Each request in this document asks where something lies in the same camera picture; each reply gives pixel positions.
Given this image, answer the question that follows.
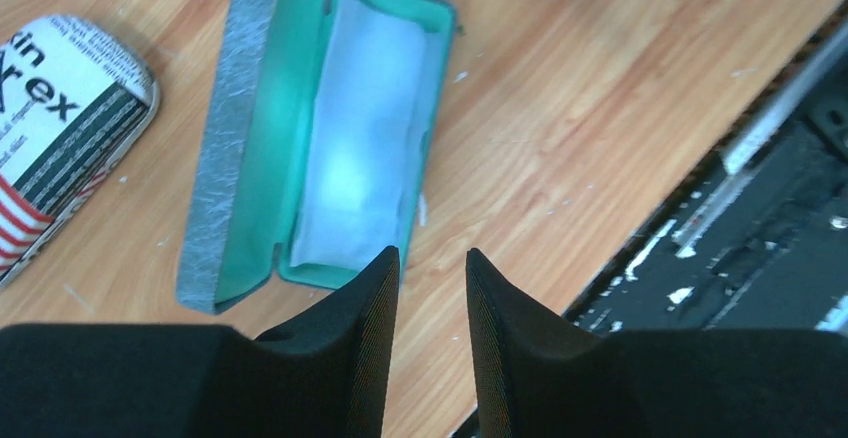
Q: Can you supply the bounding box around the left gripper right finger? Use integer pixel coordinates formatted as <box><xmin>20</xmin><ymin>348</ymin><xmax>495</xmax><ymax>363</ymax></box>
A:
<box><xmin>465</xmin><ymin>249</ymin><xmax>847</xmax><ymax>437</ymax></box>

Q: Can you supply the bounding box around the blue cleaning cloth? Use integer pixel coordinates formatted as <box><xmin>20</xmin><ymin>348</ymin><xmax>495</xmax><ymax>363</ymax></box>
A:
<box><xmin>290</xmin><ymin>0</ymin><xmax>446</xmax><ymax>271</ymax></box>

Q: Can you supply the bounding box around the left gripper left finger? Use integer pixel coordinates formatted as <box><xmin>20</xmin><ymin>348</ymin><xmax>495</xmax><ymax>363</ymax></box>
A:
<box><xmin>1</xmin><ymin>246</ymin><xmax>400</xmax><ymax>437</ymax></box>

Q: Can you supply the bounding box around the striped printed glasses pouch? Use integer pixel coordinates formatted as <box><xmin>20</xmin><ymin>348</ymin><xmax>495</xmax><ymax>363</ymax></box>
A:
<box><xmin>1</xmin><ymin>14</ymin><xmax>161</xmax><ymax>284</ymax></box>

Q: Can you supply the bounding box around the grey glasses case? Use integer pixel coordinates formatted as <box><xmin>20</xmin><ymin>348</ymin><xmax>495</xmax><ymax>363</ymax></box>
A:
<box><xmin>176</xmin><ymin>0</ymin><xmax>457</xmax><ymax>314</ymax></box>

